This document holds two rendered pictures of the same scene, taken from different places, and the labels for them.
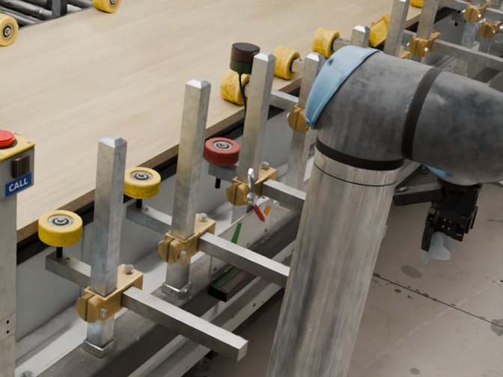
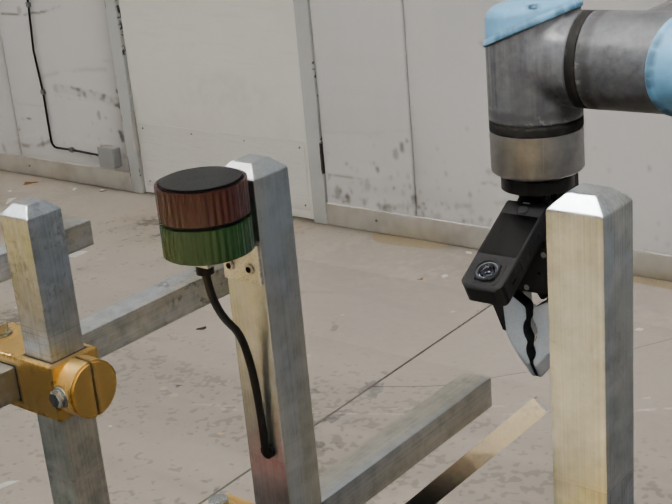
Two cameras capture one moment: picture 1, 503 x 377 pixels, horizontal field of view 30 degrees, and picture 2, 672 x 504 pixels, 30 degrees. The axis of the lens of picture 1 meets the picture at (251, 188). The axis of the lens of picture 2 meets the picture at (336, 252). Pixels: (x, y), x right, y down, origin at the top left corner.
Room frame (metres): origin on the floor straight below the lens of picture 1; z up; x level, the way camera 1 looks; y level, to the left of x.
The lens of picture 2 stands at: (1.61, 0.79, 1.39)
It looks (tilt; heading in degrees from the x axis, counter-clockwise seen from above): 20 degrees down; 283
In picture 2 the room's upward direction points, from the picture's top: 5 degrees counter-clockwise
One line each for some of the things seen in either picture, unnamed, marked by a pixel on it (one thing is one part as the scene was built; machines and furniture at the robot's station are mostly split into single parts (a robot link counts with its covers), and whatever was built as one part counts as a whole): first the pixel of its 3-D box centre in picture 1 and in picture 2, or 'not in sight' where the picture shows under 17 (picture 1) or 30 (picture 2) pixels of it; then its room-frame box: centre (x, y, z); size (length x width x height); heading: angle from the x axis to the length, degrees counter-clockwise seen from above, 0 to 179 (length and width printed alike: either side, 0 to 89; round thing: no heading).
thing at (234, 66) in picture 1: (243, 63); (207, 233); (1.87, 0.05, 1.13); 0.06 x 0.06 x 0.02
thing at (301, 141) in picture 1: (300, 146); (74, 463); (2.07, -0.10, 0.86); 0.04 x 0.04 x 0.48; 63
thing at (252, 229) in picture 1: (242, 234); not in sight; (1.81, 0.00, 0.75); 0.26 x 0.01 x 0.10; 153
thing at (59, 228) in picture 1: (59, 244); not in sight; (1.50, 0.34, 0.85); 0.08 x 0.08 x 0.11
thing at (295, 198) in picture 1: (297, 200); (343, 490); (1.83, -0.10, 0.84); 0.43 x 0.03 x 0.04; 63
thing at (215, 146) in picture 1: (220, 165); not in sight; (1.92, 0.08, 0.85); 0.08 x 0.08 x 0.11
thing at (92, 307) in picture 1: (110, 294); not in sight; (1.42, 0.23, 0.81); 0.14 x 0.06 x 0.05; 153
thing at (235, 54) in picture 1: (245, 51); (202, 196); (1.87, 0.05, 1.15); 0.06 x 0.06 x 0.02
